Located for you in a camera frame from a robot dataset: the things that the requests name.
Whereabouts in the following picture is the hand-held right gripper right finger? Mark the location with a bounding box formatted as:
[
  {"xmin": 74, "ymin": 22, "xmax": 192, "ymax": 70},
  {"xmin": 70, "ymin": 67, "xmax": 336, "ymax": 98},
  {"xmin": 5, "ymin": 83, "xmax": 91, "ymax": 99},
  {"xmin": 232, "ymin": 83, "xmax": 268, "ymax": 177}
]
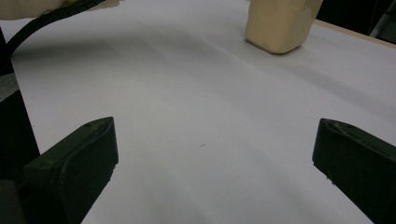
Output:
[{"xmin": 312, "ymin": 118, "xmax": 396, "ymax": 224}]

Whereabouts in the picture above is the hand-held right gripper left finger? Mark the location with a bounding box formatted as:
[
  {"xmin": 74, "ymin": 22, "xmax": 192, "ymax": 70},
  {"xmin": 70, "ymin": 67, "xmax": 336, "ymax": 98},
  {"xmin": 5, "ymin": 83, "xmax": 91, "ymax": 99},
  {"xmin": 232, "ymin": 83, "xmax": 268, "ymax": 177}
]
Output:
[{"xmin": 18, "ymin": 117, "xmax": 120, "ymax": 224}]

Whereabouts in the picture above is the beige square cup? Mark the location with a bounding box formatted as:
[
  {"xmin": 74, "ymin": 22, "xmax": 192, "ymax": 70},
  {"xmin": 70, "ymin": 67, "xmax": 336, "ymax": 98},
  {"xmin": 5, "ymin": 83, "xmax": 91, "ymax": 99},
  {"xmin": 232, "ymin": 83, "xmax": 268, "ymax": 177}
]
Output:
[{"xmin": 245, "ymin": 0, "xmax": 324, "ymax": 55}]

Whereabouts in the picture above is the light wooden table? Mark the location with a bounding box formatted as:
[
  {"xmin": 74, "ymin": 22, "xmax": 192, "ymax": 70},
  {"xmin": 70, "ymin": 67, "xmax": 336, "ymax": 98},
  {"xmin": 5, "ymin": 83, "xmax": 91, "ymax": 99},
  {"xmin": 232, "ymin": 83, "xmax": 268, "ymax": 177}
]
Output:
[{"xmin": 313, "ymin": 19, "xmax": 396, "ymax": 49}]

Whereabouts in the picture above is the white table mat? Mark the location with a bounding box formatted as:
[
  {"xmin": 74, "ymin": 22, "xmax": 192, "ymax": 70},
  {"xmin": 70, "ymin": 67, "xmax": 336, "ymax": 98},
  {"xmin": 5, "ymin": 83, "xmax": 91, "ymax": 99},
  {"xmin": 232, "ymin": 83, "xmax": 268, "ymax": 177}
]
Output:
[{"xmin": 0, "ymin": 0, "xmax": 396, "ymax": 224}]

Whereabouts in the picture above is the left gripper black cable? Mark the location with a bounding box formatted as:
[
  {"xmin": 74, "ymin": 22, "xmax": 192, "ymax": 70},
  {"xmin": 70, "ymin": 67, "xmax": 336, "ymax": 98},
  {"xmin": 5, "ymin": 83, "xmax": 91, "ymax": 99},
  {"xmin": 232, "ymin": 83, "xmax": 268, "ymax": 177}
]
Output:
[{"xmin": 5, "ymin": 0, "xmax": 106, "ymax": 59}]

